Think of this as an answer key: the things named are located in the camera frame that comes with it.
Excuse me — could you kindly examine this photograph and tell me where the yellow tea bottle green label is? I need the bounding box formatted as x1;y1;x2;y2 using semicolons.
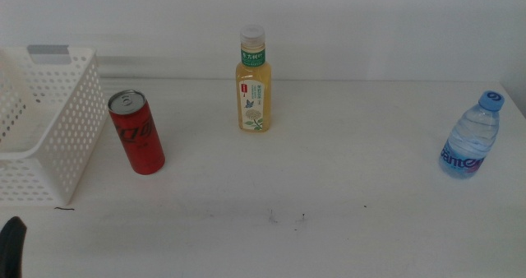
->
234;24;273;133

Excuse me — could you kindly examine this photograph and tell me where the red cola can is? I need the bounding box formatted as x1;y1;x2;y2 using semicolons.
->
107;89;167;176

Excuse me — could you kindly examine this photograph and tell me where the small water bottle blue cap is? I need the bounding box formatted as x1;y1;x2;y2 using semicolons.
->
437;90;505;180

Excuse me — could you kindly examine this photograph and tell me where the white perforated plastic basket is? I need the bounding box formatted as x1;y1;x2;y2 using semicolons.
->
0;45;108;208

